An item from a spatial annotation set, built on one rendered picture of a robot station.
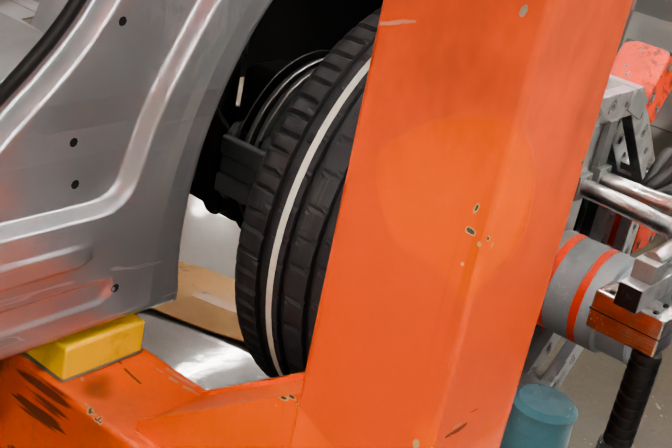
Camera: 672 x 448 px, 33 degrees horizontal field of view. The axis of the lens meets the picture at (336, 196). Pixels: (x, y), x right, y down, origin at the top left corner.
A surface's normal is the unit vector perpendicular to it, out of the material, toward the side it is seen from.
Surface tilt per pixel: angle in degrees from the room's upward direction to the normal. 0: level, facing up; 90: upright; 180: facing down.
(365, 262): 90
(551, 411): 0
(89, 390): 0
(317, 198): 72
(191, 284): 2
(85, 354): 90
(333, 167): 64
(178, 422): 90
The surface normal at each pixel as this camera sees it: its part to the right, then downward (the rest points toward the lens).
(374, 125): -0.62, 0.18
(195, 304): 0.22, -0.90
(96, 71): 0.76, 0.38
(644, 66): -0.40, -0.36
